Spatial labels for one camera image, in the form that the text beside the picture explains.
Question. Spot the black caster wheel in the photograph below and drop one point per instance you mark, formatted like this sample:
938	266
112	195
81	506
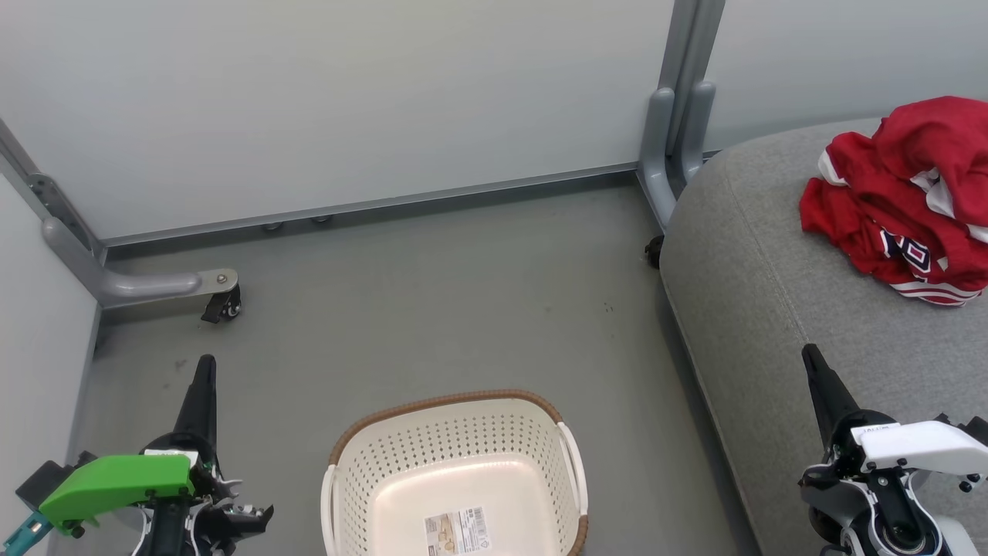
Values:
655	251
224	305

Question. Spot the barcode sticker in basket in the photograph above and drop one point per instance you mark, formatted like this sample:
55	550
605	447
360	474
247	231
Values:
457	531

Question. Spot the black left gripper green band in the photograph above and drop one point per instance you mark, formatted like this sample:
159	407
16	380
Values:
116	483

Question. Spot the black right gripper white band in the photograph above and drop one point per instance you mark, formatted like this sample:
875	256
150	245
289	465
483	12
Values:
918	448

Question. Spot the grey aluminium base rail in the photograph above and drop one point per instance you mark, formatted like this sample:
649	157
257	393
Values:
370	207

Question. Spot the cream perforated laundry basket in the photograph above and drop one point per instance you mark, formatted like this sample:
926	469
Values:
463	463

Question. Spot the red garment with white stripe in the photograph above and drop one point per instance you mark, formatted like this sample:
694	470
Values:
942	135

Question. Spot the grey forked partition post foot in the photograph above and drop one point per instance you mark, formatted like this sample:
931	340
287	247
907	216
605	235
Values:
675	123

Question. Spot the red jersey with lettering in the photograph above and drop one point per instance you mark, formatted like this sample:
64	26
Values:
864	208

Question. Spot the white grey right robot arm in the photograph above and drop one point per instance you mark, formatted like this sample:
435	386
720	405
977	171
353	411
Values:
888	525

